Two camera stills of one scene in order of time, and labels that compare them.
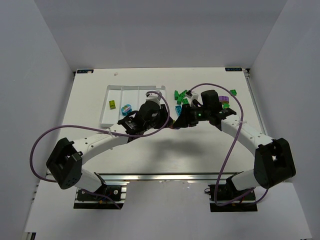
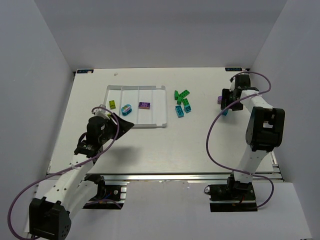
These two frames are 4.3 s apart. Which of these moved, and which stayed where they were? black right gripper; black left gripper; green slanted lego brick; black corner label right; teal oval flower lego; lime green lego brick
Moved: black left gripper; black right gripper
Stayed: green slanted lego brick; black corner label right; teal oval flower lego; lime green lego brick
